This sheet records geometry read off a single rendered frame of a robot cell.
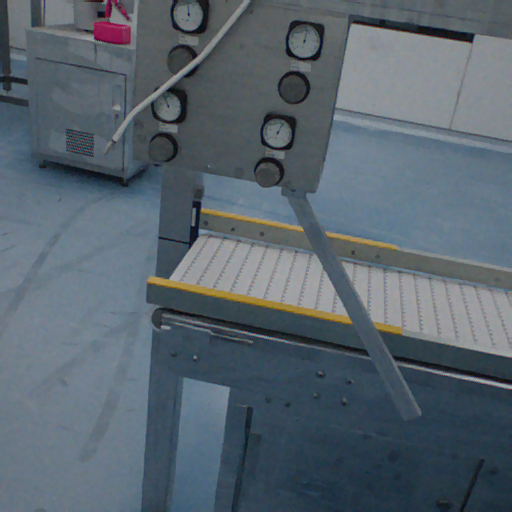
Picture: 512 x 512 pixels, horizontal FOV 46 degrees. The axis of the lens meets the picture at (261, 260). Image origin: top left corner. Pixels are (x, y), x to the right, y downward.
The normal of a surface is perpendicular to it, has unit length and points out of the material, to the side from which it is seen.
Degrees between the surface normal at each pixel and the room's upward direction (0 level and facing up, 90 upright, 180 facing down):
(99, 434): 0
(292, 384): 90
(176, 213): 90
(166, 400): 90
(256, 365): 90
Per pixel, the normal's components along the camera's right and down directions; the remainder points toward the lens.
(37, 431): 0.13, -0.89
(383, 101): -0.25, 0.40
